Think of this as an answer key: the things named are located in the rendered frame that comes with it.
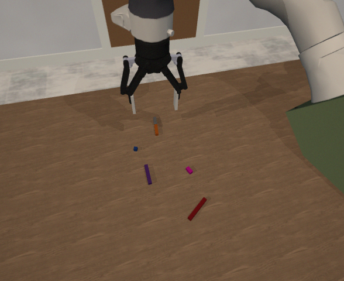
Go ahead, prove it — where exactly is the purple rod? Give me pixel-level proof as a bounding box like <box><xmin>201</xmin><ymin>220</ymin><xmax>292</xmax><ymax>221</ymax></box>
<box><xmin>145</xmin><ymin>165</ymin><xmax>152</xmax><ymax>185</ymax></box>

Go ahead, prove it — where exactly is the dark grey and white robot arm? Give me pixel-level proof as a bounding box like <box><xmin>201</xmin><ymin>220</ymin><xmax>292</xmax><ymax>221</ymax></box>
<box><xmin>111</xmin><ymin>0</ymin><xmax>344</xmax><ymax>103</ymax></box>

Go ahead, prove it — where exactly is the magenta rectangular block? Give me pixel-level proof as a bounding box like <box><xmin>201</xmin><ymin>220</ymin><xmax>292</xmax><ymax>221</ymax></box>
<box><xmin>186</xmin><ymin>166</ymin><xmax>193</xmax><ymax>174</ymax></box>

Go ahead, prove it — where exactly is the red rod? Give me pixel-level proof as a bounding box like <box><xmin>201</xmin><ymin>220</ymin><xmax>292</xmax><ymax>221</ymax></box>
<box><xmin>188</xmin><ymin>197</ymin><xmax>207</xmax><ymax>221</ymax></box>

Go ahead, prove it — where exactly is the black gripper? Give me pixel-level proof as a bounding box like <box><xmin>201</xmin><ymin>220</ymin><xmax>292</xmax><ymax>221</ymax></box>
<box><xmin>121</xmin><ymin>37</ymin><xmax>188</xmax><ymax>114</ymax></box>

